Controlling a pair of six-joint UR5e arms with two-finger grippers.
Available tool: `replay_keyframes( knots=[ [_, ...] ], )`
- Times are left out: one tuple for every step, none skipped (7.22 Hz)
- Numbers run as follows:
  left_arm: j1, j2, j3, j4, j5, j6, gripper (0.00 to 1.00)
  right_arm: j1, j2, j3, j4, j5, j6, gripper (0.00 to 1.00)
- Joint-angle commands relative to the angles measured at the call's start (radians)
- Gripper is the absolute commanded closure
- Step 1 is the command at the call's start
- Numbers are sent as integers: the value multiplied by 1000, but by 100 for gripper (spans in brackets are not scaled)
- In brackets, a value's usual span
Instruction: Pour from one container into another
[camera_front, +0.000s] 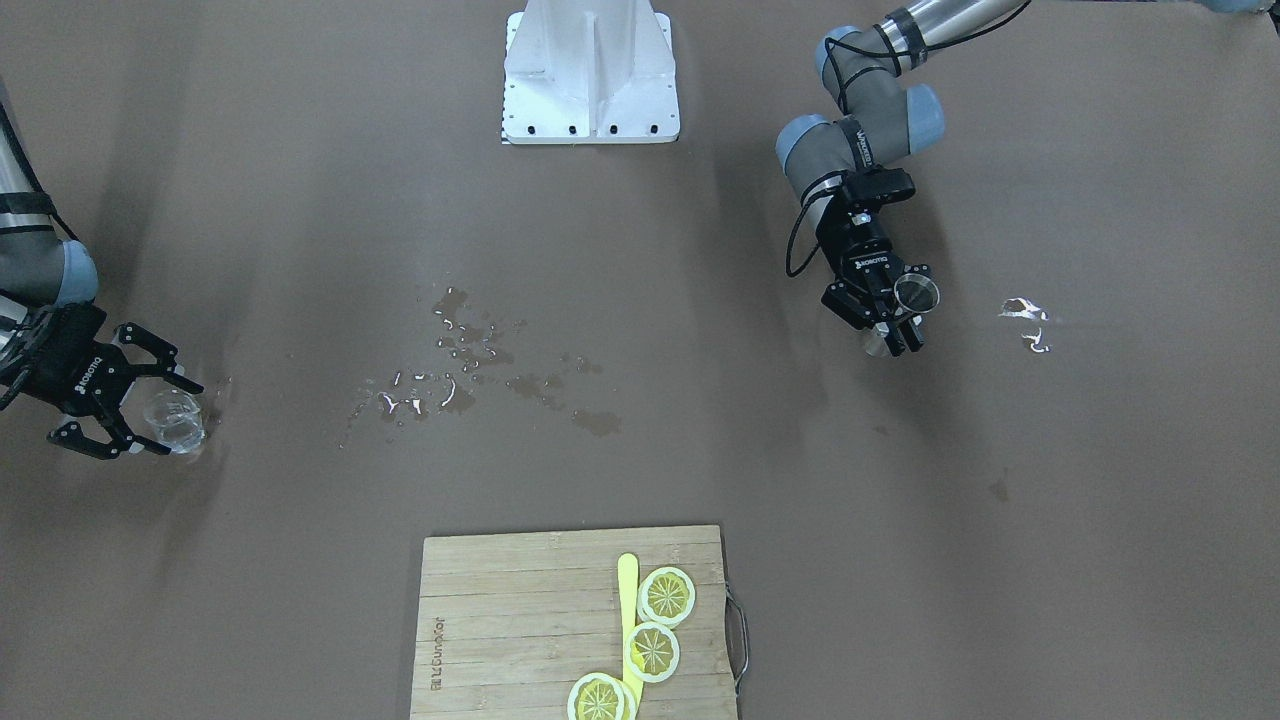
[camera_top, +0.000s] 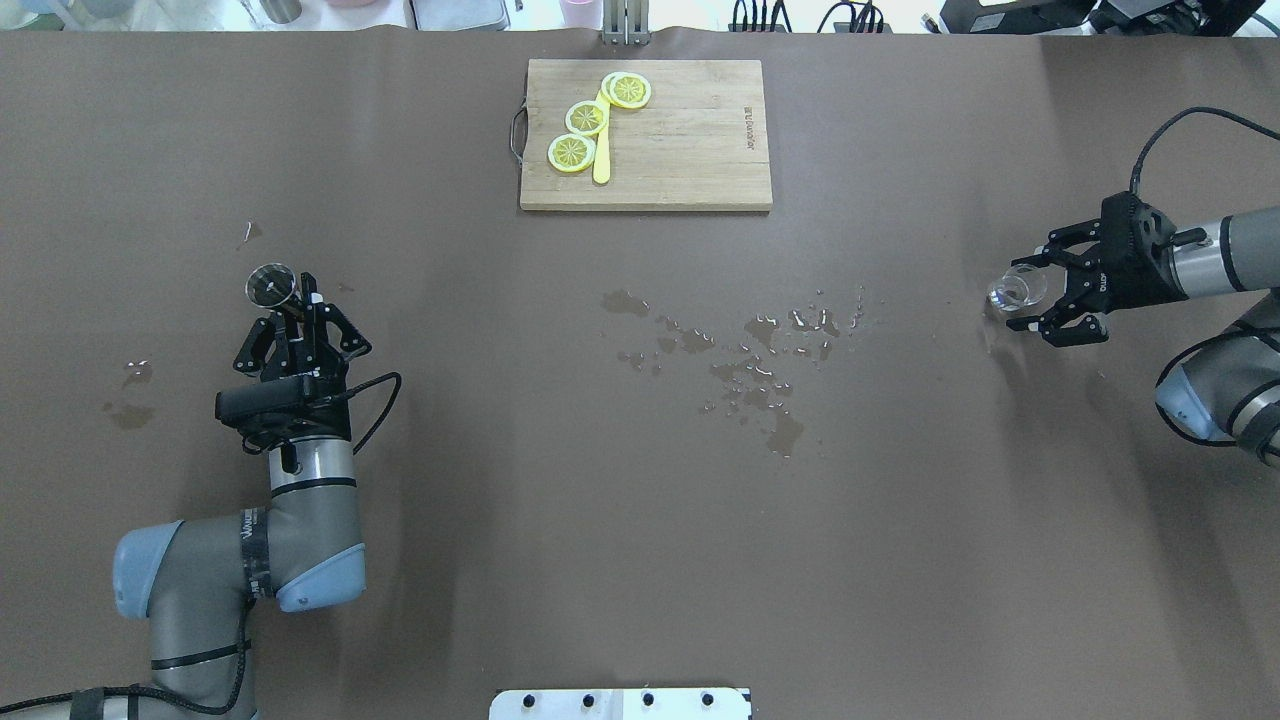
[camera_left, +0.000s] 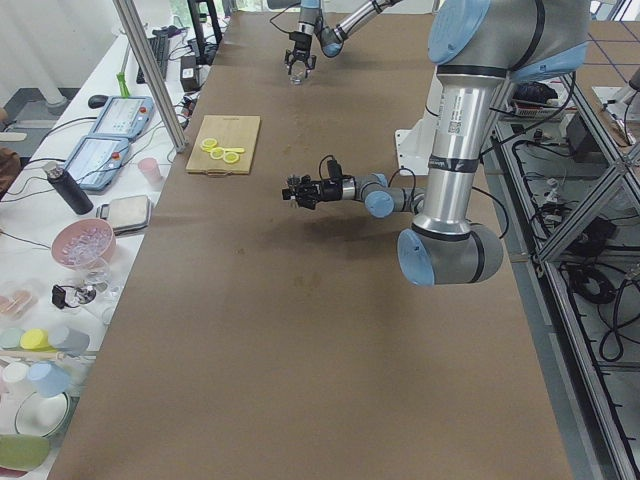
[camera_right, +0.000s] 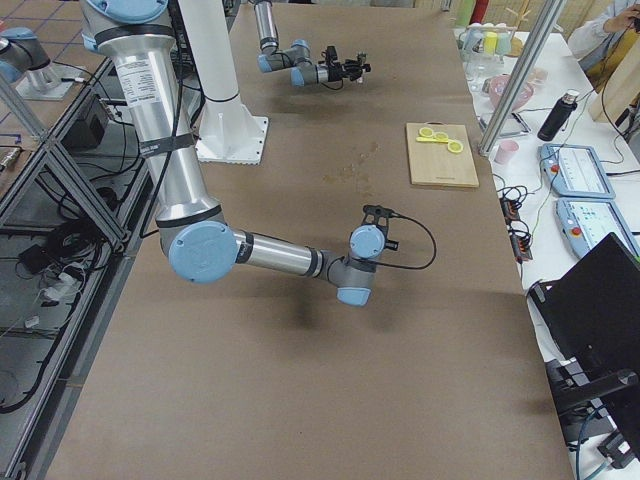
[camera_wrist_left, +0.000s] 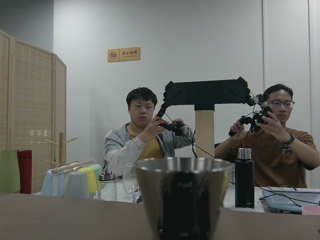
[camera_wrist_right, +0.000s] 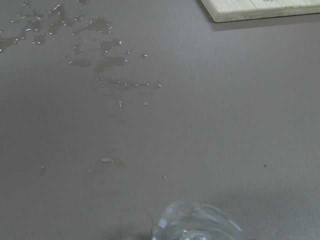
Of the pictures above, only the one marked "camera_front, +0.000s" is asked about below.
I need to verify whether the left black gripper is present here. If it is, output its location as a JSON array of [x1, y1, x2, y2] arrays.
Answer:
[[815, 197, 933, 357]]

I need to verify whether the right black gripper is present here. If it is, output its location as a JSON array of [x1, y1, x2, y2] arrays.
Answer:
[[1, 302, 205, 460]]

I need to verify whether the clear glass cup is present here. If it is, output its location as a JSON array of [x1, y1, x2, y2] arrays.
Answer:
[[143, 389, 207, 454]]

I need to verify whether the steel jigger measuring cup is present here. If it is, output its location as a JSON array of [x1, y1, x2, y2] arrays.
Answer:
[[863, 272, 941, 357]]

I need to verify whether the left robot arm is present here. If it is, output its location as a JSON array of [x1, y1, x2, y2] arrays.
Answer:
[[774, 1, 1025, 357]]

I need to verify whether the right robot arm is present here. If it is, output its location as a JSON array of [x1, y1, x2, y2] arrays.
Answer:
[[1, 111, 206, 460]]

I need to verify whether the lemon slice far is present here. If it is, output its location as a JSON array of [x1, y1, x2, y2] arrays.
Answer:
[[637, 566, 698, 629]]

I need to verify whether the lemon slice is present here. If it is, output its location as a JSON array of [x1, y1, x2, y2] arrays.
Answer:
[[564, 673, 636, 720], [623, 621, 681, 684], [637, 566, 698, 629]]

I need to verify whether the yellow plastic knife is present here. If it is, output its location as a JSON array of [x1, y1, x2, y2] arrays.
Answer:
[[616, 552, 643, 719]]

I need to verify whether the lemon slice middle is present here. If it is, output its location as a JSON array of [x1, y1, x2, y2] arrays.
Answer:
[[623, 621, 681, 684]]

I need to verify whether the lemon slice near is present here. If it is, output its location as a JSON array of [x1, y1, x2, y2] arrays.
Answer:
[[564, 673, 636, 720]]

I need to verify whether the wooden cutting board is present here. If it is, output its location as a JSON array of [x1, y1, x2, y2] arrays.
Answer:
[[410, 525, 739, 719]]

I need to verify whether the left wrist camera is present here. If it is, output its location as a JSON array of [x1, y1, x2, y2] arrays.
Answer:
[[844, 167, 916, 213]]

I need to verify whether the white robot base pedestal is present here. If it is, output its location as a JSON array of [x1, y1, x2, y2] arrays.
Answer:
[[500, 1, 682, 145]]

